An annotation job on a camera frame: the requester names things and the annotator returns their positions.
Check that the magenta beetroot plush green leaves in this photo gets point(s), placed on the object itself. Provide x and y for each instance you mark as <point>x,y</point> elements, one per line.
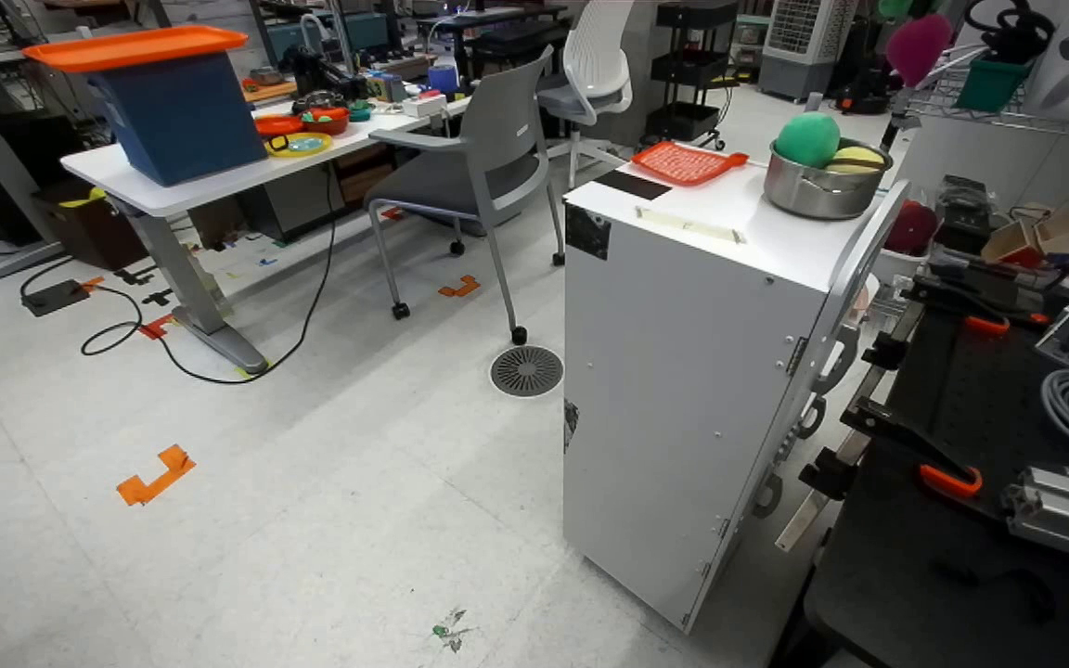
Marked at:
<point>917,49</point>

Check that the steel pot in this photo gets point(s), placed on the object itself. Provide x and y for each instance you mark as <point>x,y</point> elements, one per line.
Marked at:
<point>821,189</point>

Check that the round green plush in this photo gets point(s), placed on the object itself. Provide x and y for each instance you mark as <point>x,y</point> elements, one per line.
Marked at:
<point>807,137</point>

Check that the yellow plush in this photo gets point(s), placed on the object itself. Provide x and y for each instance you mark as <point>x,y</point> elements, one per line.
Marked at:
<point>860,156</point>

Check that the orange floor tape marker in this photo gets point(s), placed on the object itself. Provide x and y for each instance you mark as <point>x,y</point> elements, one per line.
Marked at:
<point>151,481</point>
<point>463,288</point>

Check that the white toy kitchen unit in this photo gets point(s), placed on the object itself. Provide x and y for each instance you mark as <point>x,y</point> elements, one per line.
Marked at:
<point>668,408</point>

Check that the grey plastic wheeled chair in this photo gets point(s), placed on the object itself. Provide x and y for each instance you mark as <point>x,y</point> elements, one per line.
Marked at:
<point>485,173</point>

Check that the black flat rectangular pad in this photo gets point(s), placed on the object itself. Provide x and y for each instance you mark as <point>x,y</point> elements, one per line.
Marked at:
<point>633,188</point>

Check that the clear plastic strip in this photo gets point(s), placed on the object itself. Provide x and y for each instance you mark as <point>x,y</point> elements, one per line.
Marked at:
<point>688,225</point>

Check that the blue bottle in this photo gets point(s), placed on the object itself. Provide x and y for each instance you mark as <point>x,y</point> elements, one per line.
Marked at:
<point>443,74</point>

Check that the white office chair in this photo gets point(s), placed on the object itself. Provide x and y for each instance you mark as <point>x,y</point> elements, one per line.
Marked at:
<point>594,59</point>

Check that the black shelf cart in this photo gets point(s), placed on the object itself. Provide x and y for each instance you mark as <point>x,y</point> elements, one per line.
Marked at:
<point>688,74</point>

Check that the orange toy tray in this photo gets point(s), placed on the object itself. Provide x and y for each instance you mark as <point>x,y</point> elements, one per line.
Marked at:
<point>299,119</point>

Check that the white desk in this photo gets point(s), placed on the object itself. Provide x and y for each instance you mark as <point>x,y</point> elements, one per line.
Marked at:
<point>185,181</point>

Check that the dark red round object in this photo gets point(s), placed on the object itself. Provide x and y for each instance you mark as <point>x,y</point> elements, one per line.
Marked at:
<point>913,226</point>

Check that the white air cooler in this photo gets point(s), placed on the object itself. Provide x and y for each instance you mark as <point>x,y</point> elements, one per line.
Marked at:
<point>807,42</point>

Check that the blue storage bin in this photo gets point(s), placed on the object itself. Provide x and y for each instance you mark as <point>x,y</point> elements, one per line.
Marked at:
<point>184,116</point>

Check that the black power adapter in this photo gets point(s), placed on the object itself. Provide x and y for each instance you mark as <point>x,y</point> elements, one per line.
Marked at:
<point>56,297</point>

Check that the orange bin lid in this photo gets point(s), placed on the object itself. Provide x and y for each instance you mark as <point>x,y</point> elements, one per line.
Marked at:
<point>138,46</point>

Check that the green box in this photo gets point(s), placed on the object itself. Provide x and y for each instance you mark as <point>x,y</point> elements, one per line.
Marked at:
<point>997,83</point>

